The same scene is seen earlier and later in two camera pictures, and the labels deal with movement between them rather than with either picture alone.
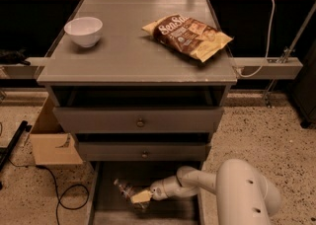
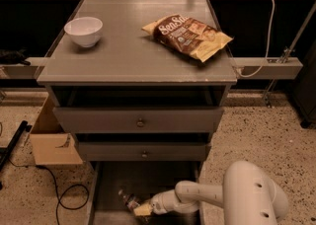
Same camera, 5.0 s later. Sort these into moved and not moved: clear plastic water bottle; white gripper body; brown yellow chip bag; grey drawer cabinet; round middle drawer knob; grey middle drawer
Moved: clear plastic water bottle; white gripper body
Not moved: grey middle drawer; grey drawer cabinet; round middle drawer knob; brown yellow chip bag
